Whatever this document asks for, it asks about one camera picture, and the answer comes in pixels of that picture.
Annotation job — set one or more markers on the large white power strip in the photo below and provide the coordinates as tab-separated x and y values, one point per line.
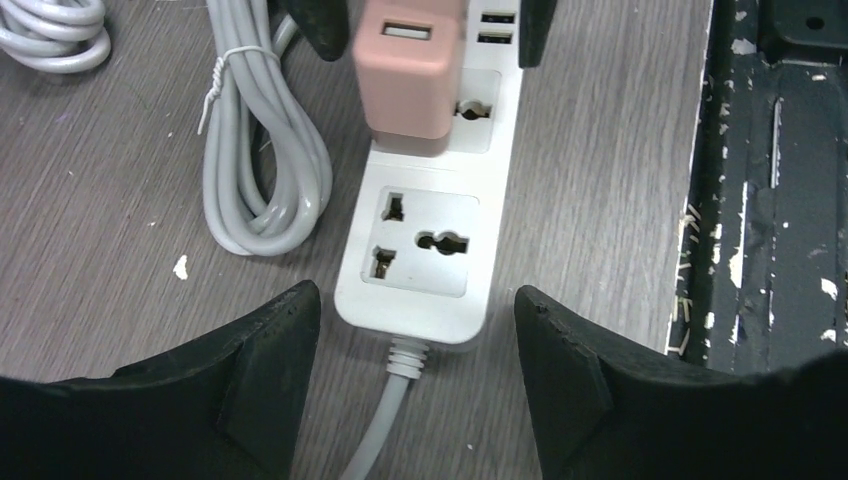
422	245

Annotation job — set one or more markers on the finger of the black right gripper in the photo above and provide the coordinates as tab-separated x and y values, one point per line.
535	20
323	23

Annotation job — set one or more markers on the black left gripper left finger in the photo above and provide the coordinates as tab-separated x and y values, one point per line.
226	405

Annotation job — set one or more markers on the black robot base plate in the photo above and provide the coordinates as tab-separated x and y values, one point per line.
762	272

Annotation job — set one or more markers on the pink plug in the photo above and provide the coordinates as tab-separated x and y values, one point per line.
408	57

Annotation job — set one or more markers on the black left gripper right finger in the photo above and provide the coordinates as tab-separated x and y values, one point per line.
605	407

